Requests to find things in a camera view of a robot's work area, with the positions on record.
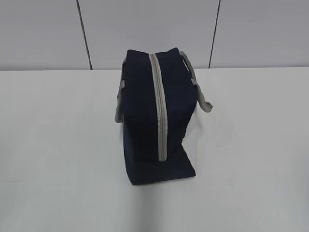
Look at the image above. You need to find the navy blue lunch bag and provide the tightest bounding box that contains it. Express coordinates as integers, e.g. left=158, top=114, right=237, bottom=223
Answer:
left=114, top=48, right=213, bottom=185

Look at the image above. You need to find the right hanging wire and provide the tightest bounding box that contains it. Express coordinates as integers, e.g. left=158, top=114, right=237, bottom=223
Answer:
left=208, top=0, right=222, bottom=70

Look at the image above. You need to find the hanging wire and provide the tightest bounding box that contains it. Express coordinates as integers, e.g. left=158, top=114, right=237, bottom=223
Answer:
left=208, top=0, right=222, bottom=70
left=76, top=0, right=94, bottom=71

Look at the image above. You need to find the left hanging wire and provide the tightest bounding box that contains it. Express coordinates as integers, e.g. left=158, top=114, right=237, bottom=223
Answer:
left=76, top=0, right=94, bottom=71

